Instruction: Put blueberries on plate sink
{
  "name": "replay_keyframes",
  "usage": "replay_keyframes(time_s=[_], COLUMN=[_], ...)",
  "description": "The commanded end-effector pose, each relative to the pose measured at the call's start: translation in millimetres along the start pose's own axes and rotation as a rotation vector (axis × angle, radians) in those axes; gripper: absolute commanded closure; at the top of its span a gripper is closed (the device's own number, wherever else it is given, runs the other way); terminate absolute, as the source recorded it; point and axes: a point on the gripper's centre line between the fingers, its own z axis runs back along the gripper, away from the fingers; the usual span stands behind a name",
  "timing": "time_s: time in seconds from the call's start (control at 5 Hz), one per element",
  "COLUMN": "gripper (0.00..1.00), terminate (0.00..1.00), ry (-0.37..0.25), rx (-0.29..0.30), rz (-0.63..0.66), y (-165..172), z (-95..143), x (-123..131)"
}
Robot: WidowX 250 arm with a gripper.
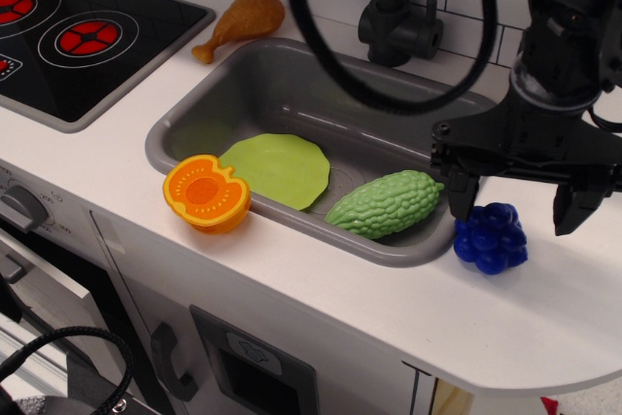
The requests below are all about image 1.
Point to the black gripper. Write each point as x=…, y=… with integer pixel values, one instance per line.
x=516, y=139

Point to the grey oven knob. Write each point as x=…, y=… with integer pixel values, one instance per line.
x=22, y=209

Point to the black toy stove top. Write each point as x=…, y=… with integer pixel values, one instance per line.
x=64, y=63

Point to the green toy bitter gourd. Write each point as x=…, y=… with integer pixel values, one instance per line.
x=387, y=205

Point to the oven door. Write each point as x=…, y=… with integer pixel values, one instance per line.
x=50, y=288

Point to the orange toy pumpkin half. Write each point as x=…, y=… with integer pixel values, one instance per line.
x=206, y=195

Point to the grey cabinet door handle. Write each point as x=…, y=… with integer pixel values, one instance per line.
x=163, y=344

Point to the black toy faucet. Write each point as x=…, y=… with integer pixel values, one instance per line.
x=395, y=32

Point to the grey dishwasher panel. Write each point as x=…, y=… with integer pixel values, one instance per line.
x=254, y=373

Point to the grey toy sink basin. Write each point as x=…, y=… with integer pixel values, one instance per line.
x=278, y=86

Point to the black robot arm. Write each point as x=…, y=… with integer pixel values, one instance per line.
x=569, y=56

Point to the brown toy chicken drumstick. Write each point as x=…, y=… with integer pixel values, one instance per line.
x=243, y=20

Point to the blue toy blueberries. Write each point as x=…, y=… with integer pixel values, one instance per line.
x=492, y=238

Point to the light green toy plate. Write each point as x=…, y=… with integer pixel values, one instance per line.
x=284, y=168

